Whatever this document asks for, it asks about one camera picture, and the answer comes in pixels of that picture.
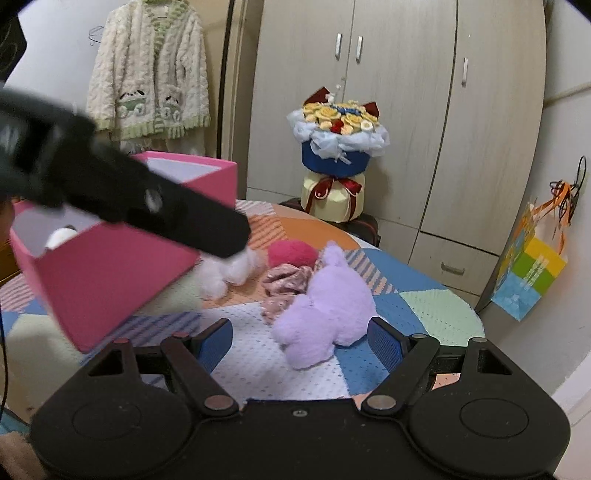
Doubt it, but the beige tall cabinet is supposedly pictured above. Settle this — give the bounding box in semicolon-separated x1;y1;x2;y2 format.
215;0;259;195

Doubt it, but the pink plush ball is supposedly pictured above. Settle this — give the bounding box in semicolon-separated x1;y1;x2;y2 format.
267;240;320;268

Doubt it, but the lilac cloth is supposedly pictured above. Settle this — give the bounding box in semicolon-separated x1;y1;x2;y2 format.
270;242;380;370

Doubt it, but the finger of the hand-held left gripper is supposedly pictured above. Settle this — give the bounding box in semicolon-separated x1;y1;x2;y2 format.
62;122;252;258

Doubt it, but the colourful gift bag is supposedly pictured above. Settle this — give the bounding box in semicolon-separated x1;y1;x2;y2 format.
491;182;568;322

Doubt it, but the white fleece cardigan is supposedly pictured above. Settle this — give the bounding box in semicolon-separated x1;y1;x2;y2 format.
85;0;211;141

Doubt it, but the pink cardboard box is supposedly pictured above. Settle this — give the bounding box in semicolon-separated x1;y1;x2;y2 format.
9;151;238;354

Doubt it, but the beige wardrobe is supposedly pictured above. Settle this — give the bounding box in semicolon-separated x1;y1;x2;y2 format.
247;0;548;282

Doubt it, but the white fluffy plush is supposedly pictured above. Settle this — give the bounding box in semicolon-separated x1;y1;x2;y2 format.
196;247;269;298

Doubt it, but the brown fuzzy cloth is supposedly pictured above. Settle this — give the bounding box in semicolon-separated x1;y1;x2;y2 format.
0;434;47;480

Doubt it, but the floral fabric scrunchie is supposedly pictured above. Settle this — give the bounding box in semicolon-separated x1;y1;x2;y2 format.
261;258;324;324

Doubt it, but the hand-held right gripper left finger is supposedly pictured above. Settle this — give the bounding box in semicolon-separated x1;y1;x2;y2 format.
76;318;241;414

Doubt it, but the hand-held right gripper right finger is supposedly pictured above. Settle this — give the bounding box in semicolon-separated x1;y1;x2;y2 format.
360;318;525;414

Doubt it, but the flower bouquet with blue wrap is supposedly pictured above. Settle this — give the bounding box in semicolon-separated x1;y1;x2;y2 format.
286;85;391;225

